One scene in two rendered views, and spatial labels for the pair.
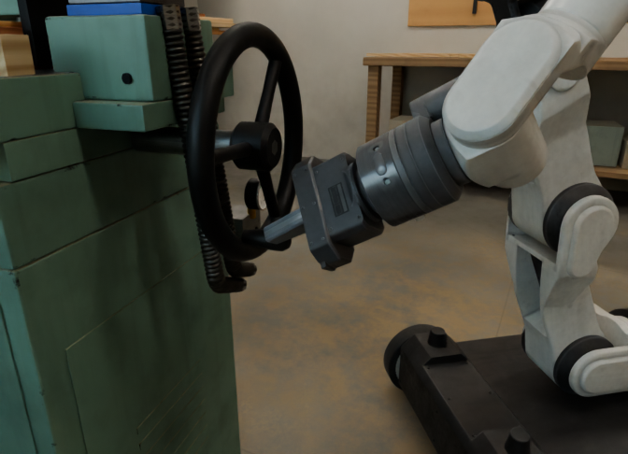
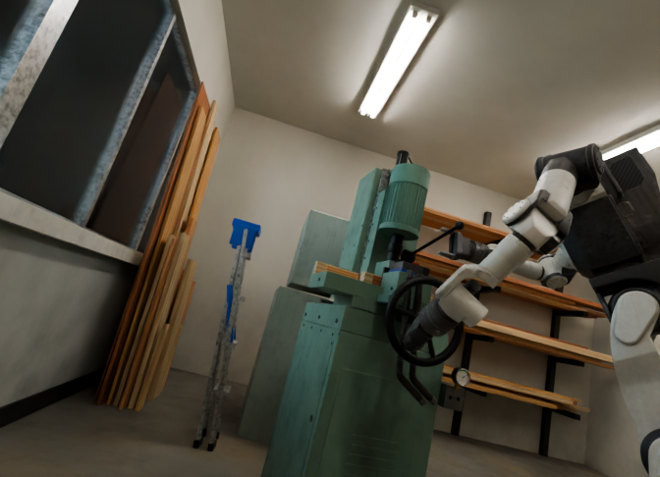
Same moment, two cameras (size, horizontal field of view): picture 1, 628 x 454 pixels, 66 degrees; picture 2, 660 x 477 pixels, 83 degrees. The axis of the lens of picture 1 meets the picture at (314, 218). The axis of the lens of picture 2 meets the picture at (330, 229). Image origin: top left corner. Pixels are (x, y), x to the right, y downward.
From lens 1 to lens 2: 0.87 m
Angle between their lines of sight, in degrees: 66
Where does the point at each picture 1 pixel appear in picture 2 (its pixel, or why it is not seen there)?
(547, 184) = (638, 417)
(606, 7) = (489, 261)
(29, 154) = (358, 301)
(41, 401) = (327, 378)
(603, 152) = not seen: outside the picture
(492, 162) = (448, 306)
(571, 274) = not seen: outside the picture
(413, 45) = not seen: outside the picture
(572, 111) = (644, 362)
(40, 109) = (366, 291)
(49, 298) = (345, 346)
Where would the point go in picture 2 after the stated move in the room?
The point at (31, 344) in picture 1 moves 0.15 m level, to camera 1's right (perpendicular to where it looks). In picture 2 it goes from (333, 355) to (361, 366)
